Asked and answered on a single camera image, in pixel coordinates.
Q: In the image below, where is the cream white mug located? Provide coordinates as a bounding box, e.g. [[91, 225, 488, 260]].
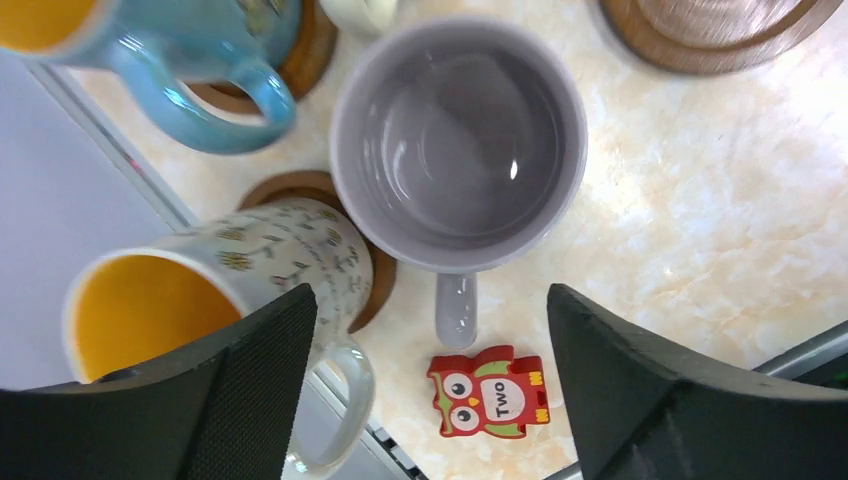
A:
[[319, 0, 399, 37]]

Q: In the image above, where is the white floral family mug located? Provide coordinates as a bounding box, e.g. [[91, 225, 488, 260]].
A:
[[63, 194, 376, 479]]

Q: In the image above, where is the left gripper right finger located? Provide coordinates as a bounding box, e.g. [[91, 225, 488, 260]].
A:
[[547, 284, 847, 479]]

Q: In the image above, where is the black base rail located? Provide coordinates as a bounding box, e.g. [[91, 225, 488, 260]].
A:
[[367, 321, 847, 479]]

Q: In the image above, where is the blue butterfly mug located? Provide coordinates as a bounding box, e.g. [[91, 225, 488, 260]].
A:
[[1, 0, 302, 155]]

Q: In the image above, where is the brown coaster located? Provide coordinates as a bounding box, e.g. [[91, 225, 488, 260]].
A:
[[599, 0, 843, 76], [188, 0, 338, 116], [237, 169, 399, 335]]

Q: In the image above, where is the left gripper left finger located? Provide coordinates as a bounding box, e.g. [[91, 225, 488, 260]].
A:
[[1, 284, 317, 479]]

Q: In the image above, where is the lilac ribbed mug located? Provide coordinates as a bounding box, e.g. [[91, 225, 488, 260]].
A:
[[329, 15, 588, 349]]

